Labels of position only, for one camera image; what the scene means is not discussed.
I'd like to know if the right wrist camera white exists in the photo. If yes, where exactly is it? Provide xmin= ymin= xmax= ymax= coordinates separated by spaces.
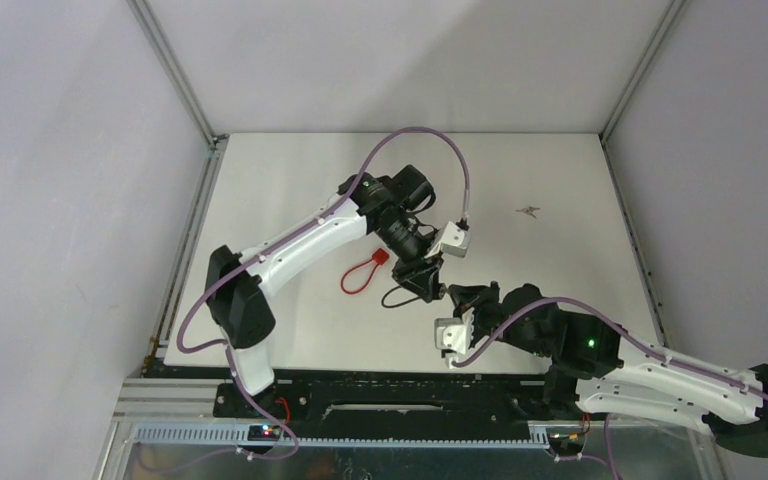
xmin=434 ymin=308 xmax=474 ymax=370

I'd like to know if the black cable lock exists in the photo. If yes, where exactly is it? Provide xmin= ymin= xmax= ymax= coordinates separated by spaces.
xmin=379 ymin=286 xmax=422 ymax=310

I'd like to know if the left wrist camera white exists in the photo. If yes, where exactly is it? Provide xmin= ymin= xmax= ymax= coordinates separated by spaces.
xmin=424 ymin=222 xmax=471 ymax=259

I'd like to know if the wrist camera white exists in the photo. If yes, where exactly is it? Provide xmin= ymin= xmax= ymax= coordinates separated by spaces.
xmin=424 ymin=222 xmax=471 ymax=259
xmin=434 ymin=308 xmax=474 ymax=370

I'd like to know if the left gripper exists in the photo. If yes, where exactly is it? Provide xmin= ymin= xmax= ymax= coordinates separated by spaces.
xmin=374 ymin=216 xmax=444 ymax=303

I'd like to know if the red cable lock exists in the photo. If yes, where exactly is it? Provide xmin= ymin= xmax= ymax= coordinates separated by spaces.
xmin=339 ymin=248 xmax=390 ymax=295

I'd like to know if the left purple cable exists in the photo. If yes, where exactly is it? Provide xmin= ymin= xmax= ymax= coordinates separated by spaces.
xmin=175 ymin=126 xmax=473 ymax=462

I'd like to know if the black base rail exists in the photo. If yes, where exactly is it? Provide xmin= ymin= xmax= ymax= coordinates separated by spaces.
xmin=213 ymin=369 xmax=588 ymax=443

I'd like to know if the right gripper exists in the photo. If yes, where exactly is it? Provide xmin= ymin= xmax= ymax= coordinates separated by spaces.
xmin=447 ymin=282 xmax=547 ymax=358

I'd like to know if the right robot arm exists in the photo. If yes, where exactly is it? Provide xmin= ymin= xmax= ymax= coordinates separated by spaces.
xmin=434 ymin=284 xmax=768 ymax=458

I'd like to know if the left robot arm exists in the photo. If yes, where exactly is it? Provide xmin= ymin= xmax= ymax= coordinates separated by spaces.
xmin=206 ymin=165 xmax=443 ymax=417

